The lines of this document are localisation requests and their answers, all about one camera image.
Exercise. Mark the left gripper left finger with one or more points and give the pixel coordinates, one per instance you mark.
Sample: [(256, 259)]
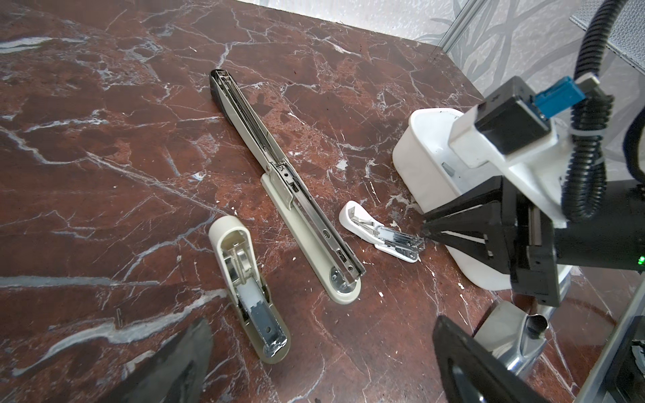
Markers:
[(174, 374)]

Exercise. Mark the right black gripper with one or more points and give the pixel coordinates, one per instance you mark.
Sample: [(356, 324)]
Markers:
[(531, 260)]

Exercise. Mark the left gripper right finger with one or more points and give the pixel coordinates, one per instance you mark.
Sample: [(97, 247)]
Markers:
[(469, 373)]

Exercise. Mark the small white mini stapler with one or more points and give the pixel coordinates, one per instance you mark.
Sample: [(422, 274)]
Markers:
[(403, 246)]

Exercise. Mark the small beige staple remover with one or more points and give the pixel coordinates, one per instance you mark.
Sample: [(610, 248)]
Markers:
[(248, 290)]

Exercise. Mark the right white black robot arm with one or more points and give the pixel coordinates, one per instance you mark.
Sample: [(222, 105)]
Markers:
[(497, 225)]

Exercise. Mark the silver metal garden trowel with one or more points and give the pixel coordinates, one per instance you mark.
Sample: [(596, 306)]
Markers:
[(514, 337)]

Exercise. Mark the white rectangular staple tray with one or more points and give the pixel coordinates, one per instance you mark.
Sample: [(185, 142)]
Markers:
[(435, 175)]

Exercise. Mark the white wire mesh basket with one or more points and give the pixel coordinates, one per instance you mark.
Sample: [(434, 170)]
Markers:
[(627, 35)]

